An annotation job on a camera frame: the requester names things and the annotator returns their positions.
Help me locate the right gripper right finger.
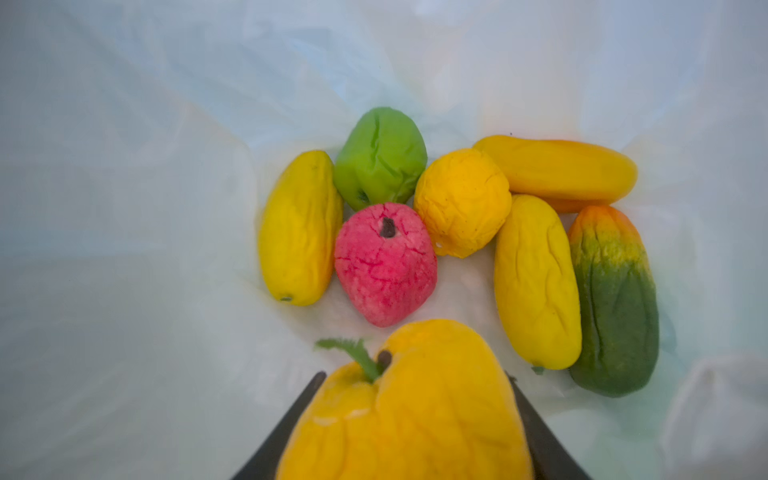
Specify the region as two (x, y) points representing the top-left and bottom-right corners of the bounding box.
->
(508, 375), (591, 480)

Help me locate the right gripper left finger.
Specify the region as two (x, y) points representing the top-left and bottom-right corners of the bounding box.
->
(232, 371), (327, 480)

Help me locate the yellow toy apple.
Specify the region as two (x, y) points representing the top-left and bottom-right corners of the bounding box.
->
(276, 319), (534, 479)

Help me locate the white plastic bag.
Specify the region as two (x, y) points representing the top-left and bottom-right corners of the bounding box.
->
(1, 1), (767, 479)

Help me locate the green toy fruit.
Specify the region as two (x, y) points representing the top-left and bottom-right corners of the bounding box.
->
(334, 107), (428, 211)

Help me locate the green orange toy mango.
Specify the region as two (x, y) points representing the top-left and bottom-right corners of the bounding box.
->
(568, 206), (660, 397)

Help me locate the yellow toy mango middle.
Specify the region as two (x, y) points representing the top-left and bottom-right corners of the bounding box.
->
(494, 194), (582, 370)

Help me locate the yellow toy mango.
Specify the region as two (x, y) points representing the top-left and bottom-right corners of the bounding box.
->
(494, 194), (582, 370)
(258, 150), (343, 306)

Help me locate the pink toy apple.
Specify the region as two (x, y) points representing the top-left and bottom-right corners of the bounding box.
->
(335, 203), (438, 328)

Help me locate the yellow toy mango left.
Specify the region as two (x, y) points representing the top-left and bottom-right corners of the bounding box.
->
(258, 150), (343, 306)

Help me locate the yellow toy orange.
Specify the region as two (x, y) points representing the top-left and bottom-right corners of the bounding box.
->
(413, 148), (511, 258)

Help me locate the yellow orange toy banana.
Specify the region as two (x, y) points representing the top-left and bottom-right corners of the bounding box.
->
(473, 135), (638, 213)

